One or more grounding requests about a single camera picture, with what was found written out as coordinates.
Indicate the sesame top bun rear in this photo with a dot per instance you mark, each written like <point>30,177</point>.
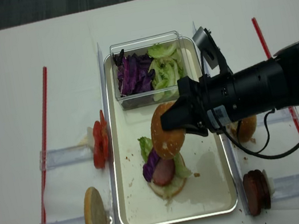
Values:
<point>247,128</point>

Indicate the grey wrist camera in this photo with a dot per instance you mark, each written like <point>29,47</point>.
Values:
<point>208,49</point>

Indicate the green lettuce leaf on bun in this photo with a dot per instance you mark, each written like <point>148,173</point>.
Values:
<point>146,147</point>

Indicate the right red strip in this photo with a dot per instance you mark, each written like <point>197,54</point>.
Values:
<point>262,37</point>

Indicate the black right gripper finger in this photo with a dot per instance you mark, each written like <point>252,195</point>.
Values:
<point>179,115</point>

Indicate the sesame top bun front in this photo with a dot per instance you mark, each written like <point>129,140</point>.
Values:
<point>167,144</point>

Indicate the upper right clear holder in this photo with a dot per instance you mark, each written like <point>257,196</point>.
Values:
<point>284,115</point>

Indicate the left clear long rail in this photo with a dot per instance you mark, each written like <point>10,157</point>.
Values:
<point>110,161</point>

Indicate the rear tomato slice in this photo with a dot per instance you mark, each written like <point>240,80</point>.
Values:
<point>103,126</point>

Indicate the white stopper near tomatoes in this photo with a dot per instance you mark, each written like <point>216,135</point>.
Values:
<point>90,138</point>

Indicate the red strip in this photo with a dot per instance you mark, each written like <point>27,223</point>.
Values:
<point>262,37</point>
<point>44,144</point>

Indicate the pink sausage slice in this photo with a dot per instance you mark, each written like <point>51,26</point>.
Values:
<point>164,172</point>

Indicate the white stopper near patties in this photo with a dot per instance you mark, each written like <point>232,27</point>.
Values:
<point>270,183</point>

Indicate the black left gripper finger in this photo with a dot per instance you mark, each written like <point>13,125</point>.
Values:
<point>197,128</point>

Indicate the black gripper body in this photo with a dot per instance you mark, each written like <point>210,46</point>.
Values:
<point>190,89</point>

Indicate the left red strip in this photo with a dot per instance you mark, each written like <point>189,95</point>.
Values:
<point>44,144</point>

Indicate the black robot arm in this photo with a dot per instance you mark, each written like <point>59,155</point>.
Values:
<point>204,106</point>

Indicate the front tomato slice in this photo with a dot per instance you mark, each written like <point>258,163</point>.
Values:
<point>98,149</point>

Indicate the dark meat patty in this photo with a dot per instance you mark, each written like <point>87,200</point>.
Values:
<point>252,194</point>
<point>263,189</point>

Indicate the clear plastic salad container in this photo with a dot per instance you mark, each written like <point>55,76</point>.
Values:
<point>140,47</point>

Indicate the sesame bun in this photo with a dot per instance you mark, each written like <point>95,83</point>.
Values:
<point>247,128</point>
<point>167,144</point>

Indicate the green lettuce pile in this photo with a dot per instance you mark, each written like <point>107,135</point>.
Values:
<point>168,67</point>

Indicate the bottom bun on tray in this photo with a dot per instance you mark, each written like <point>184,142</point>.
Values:
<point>177,183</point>

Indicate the cream rectangular serving tray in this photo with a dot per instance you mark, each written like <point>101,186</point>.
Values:
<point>210,190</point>

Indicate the front dark meat patty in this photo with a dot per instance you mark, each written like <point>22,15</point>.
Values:
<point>252,194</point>

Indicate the rear dark meat patty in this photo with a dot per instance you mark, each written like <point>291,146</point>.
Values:
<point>263,189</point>

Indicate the upper left clear holder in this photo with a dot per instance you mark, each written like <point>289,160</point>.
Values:
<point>51,159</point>

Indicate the bottom bun standing left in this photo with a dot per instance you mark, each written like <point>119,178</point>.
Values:
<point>94,212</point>

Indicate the shredded purple cabbage pile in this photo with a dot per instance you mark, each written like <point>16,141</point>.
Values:
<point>133,73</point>

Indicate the lower right clear holder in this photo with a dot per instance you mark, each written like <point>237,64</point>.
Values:
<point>286,187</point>

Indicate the purple cabbage strip on bun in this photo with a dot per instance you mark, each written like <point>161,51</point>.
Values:
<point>150,166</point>

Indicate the tomato slice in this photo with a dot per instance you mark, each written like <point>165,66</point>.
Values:
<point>103,126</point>
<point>98,149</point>

